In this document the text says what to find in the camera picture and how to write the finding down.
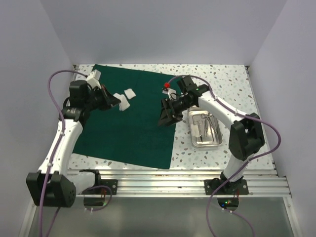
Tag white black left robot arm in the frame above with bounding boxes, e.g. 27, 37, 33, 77
26, 80, 120, 208

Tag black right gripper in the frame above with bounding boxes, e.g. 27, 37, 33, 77
158, 96, 194, 127

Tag steel tweezers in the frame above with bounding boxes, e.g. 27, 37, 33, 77
207, 113, 218, 134

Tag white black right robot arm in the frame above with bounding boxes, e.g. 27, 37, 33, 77
158, 82, 265, 194

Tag white gauze square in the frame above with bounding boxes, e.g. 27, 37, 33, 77
114, 93, 127, 103
119, 99, 130, 111
124, 88, 136, 100

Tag green surgical cloth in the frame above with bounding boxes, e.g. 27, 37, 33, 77
73, 65, 175, 169

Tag white bow-shaped gauze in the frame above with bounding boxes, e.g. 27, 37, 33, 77
192, 124, 200, 138

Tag steel instrument tray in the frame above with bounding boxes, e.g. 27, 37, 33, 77
187, 107, 223, 148

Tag steel surgical scissors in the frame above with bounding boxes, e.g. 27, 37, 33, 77
193, 115, 207, 143

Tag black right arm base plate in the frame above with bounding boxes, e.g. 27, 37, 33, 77
204, 178, 249, 195

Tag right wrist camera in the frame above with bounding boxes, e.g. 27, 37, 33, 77
161, 76, 198, 98

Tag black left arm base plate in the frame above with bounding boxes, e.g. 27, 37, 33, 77
82, 179, 118, 195

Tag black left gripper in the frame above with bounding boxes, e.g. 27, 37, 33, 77
84, 84, 121, 111

